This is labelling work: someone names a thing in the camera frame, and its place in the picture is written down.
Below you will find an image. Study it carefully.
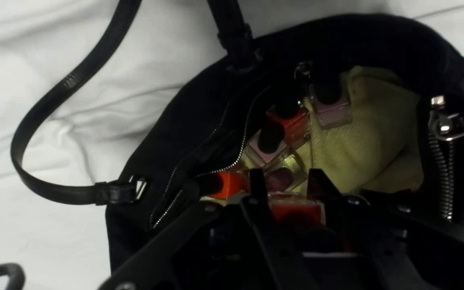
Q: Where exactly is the orange nail polish bottle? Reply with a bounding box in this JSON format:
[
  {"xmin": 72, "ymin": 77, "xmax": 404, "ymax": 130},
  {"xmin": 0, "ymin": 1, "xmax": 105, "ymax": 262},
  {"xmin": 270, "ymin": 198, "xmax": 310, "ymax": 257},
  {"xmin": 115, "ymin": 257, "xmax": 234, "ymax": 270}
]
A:
[
  {"xmin": 267, "ymin": 193, "xmax": 329, "ymax": 227},
  {"xmin": 197, "ymin": 167, "xmax": 254, "ymax": 204},
  {"xmin": 267, "ymin": 102, "xmax": 313, "ymax": 149}
]

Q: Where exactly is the white tablecloth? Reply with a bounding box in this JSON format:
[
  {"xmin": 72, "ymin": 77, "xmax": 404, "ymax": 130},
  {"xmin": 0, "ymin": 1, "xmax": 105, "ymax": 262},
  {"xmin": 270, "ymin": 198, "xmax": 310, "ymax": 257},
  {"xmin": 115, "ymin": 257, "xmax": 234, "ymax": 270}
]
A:
[{"xmin": 0, "ymin": 0, "xmax": 464, "ymax": 290}]

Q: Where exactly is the black handbag with strap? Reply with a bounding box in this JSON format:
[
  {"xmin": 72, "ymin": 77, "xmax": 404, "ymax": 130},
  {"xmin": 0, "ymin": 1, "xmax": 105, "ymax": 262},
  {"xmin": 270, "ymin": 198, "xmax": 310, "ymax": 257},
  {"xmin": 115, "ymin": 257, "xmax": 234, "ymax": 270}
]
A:
[{"xmin": 10, "ymin": 0, "xmax": 464, "ymax": 275}]

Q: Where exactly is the pink nail polish bottle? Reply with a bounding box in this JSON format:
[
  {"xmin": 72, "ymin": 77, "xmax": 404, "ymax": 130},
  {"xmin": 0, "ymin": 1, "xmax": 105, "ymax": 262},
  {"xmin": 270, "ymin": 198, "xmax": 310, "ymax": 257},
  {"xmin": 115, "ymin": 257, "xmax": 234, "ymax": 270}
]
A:
[{"xmin": 310, "ymin": 78, "xmax": 355, "ymax": 128}]

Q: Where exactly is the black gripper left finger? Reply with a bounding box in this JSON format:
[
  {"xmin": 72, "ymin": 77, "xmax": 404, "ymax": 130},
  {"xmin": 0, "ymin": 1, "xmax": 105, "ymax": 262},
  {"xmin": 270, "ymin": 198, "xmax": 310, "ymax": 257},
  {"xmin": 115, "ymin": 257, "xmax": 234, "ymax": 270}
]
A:
[{"xmin": 101, "ymin": 167, "xmax": 310, "ymax": 290}]

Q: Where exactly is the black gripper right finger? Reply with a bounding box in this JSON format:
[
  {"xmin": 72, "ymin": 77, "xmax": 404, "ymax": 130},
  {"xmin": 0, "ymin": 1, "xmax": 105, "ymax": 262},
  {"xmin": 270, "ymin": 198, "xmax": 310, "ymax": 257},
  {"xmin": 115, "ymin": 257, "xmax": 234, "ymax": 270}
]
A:
[{"xmin": 308, "ymin": 167, "xmax": 464, "ymax": 290}]

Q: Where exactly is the yellow cloth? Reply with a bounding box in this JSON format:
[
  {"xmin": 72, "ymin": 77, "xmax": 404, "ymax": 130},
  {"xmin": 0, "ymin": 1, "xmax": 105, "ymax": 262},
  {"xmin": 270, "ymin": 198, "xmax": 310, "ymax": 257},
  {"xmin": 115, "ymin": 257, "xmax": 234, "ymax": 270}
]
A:
[{"xmin": 296, "ymin": 65, "xmax": 426, "ymax": 194}]

